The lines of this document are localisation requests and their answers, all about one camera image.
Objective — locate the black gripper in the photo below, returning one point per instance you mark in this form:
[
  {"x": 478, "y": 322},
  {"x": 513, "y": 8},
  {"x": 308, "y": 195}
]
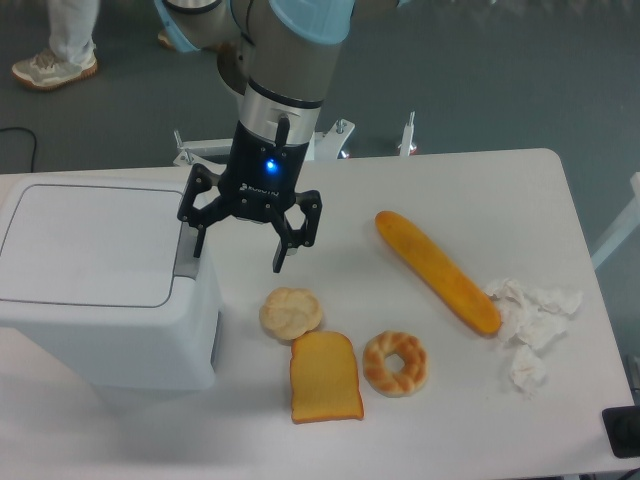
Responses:
[{"x": 258, "y": 184}]

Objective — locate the white plastic trash can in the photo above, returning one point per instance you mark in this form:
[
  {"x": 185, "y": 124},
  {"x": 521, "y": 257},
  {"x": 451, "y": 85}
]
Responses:
[{"x": 100, "y": 273}]

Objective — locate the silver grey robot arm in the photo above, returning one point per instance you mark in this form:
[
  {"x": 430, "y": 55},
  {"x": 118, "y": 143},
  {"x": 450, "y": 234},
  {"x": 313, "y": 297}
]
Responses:
[{"x": 283, "y": 59}]

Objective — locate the round flower-shaped bun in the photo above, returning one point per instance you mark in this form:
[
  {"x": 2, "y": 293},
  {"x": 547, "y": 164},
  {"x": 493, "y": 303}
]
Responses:
[{"x": 288, "y": 313}]

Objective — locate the long orange baguette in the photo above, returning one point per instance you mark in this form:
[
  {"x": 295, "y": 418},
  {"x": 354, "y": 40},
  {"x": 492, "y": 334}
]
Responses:
[{"x": 462, "y": 295}]

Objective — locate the orange toast slice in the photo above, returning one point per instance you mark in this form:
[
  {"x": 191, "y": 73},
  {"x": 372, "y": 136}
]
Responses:
[{"x": 324, "y": 379}]

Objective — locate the person's beige sneaker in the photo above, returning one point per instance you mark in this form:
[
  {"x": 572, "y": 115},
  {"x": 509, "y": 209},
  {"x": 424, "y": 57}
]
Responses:
[{"x": 45, "y": 71}]

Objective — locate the person's grey trouser leg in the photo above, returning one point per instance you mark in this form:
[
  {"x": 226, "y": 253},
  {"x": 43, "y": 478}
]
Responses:
[{"x": 72, "y": 24}]

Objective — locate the large crumpled white tissue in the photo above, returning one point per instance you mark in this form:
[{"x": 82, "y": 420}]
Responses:
[{"x": 532, "y": 316}]

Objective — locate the small crumpled white tissue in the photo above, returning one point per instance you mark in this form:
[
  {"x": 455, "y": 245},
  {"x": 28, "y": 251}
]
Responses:
[{"x": 527, "y": 371}]

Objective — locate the black device at edge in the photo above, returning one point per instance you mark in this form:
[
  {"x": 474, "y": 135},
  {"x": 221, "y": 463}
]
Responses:
[{"x": 622, "y": 429}]

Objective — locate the braided ring bread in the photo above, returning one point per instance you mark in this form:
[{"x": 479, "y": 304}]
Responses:
[{"x": 395, "y": 364}]

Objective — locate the white frame at right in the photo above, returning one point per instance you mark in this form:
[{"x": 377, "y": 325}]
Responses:
[{"x": 626, "y": 222}]

